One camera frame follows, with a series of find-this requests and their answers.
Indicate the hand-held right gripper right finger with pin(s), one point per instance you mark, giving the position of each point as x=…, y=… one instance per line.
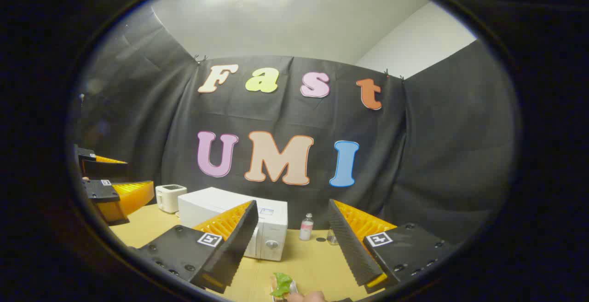
x=352, y=242

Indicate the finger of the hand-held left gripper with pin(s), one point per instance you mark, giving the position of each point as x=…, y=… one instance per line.
x=103, y=191
x=106, y=169

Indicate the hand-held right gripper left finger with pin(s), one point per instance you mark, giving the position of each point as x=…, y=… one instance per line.
x=237, y=246

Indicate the white microwave oven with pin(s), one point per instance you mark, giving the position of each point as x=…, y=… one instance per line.
x=207, y=205

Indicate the lettuce sandwich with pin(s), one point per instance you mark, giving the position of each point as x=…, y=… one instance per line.
x=281, y=283

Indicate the small bottle with pink label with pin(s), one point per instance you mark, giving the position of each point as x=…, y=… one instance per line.
x=306, y=228

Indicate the white toaster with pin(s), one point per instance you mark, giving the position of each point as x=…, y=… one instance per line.
x=168, y=198

